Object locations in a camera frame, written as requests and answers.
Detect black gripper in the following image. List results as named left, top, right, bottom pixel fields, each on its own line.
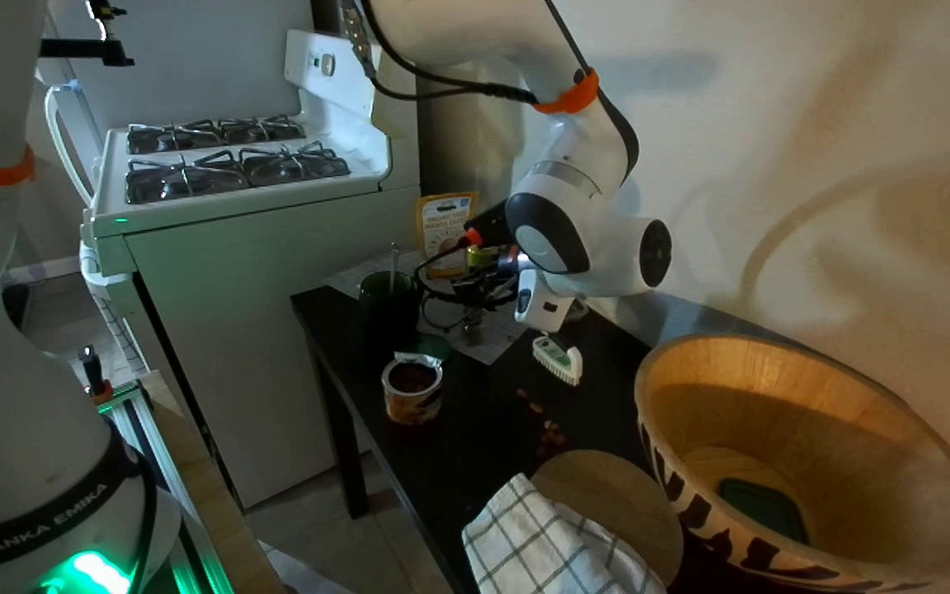
left=414, top=235, right=525, bottom=316

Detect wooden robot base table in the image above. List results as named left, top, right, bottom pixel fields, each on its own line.
left=90, top=359, right=286, bottom=594

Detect brown wooden zebra-pattern bowl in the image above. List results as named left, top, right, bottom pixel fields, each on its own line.
left=633, top=334, right=950, bottom=594

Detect yellow stand-up pouch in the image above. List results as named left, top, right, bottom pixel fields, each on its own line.
left=414, top=193, right=480, bottom=275

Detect dark green mug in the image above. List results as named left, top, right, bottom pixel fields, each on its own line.
left=356, top=268, right=430, bottom=357

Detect grey checked placemat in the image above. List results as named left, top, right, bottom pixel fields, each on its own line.
left=322, top=243, right=557, bottom=370

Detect small cream cup brown contents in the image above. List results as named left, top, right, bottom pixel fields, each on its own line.
left=379, top=349, right=449, bottom=430

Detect black side table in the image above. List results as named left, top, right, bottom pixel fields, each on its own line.
left=291, top=254, right=719, bottom=594

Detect white gas stove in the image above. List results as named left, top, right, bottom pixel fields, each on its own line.
left=44, top=26, right=422, bottom=513

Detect round wooden trivet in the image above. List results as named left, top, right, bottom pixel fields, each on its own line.
left=529, top=445, right=687, bottom=588

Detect white checked dish towel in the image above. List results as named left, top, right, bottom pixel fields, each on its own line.
left=458, top=471, right=668, bottom=594

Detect dark green sponge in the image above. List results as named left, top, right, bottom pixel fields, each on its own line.
left=708, top=471, right=809, bottom=544

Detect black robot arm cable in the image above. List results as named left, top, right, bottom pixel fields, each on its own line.
left=352, top=0, right=610, bottom=111

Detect red-handled black tool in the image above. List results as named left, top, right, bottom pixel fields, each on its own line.
left=75, top=342, right=116, bottom=402

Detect black camera stand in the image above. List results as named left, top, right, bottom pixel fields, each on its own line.
left=35, top=0, right=138, bottom=70

